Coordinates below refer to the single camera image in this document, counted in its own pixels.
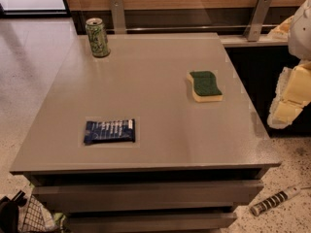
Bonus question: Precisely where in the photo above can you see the green soda can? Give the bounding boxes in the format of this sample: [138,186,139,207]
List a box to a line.
[86,17,110,57]

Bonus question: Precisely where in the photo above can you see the lower grey drawer front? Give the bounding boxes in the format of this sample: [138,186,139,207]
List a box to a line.
[65,213,237,233]

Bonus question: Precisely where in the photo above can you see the metal rail bracket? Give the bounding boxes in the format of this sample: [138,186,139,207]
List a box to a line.
[244,0,272,42]
[109,0,127,34]

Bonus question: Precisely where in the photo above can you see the left metal rail bracket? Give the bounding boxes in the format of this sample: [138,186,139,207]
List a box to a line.
[109,0,127,34]

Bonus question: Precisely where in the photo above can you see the green and yellow sponge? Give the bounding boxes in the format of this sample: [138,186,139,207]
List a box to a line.
[187,71,223,103]

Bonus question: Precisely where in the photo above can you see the grey drawer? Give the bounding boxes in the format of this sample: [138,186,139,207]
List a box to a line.
[65,213,237,233]
[33,180,263,213]

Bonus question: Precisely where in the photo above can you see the blue rxbar blueberry wrapper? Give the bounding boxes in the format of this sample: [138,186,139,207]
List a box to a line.
[84,119,136,145]

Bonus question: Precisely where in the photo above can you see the right metal rail bracket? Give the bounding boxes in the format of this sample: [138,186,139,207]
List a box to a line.
[244,0,272,42]

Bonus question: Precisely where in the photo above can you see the grey drawer cabinet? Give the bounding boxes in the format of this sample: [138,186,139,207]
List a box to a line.
[11,33,280,219]

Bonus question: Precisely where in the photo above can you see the black white striped power strip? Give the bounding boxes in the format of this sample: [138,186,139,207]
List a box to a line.
[250,186,301,216]

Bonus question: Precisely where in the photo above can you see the horizontal metal rail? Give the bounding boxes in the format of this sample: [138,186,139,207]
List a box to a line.
[124,23,279,33]

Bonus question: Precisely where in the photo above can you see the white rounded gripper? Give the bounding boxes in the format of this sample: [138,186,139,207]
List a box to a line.
[267,0,311,129]

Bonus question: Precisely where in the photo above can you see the upper grey drawer front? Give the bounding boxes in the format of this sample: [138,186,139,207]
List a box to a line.
[33,180,263,213]

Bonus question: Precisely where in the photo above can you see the checkered cloth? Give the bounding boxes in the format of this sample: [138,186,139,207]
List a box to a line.
[18,195,60,233]

